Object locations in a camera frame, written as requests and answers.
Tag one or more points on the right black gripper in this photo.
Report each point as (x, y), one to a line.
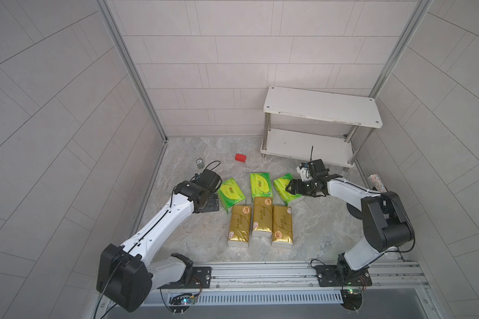
(299, 189)

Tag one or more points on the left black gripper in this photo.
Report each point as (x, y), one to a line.
(214, 203)

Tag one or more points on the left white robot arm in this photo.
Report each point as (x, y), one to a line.
(124, 276)

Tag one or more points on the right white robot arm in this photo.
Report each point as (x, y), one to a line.
(384, 220)

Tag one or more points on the gold tissue pack middle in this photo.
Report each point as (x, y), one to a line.
(262, 217)

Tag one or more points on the gold tissue pack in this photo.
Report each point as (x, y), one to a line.
(240, 226)
(282, 227)
(262, 217)

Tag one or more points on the gold tissue pack left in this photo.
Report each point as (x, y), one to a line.
(240, 226)

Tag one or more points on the gold tissue pack right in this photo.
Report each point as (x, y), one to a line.
(282, 227)

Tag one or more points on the white two-tier shelf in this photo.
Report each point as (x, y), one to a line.
(354, 111)

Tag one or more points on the small metal can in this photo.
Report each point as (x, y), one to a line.
(200, 163)

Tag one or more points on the small red block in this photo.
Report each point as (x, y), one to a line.
(240, 158)

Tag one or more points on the glitter microphone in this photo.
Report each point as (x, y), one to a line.
(376, 183)

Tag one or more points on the left circuit board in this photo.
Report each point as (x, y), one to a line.
(179, 304)

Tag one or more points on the circuit board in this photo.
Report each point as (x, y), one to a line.
(179, 304)
(351, 300)

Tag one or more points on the right circuit board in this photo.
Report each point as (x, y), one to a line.
(351, 300)

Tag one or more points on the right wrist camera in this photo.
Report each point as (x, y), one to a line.
(312, 170)

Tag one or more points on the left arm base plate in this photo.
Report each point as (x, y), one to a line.
(200, 277)

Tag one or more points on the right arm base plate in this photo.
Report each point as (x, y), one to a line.
(342, 276)

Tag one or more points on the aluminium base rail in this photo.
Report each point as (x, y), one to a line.
(295, 283)

